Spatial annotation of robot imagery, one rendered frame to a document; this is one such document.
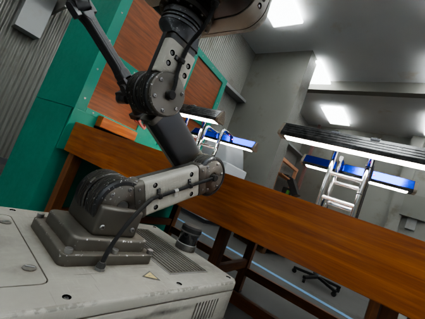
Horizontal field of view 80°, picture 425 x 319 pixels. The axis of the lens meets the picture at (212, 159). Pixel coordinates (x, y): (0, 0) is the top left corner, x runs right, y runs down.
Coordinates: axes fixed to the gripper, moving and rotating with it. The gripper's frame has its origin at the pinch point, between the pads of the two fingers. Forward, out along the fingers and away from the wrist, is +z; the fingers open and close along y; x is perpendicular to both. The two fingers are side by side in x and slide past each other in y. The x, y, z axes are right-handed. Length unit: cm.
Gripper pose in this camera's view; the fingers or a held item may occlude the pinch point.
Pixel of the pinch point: (144, 127)
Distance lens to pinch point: 146.6
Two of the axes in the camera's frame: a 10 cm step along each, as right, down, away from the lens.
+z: 1.6, 7.9, 5.9
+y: -7.9, -2.5, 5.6
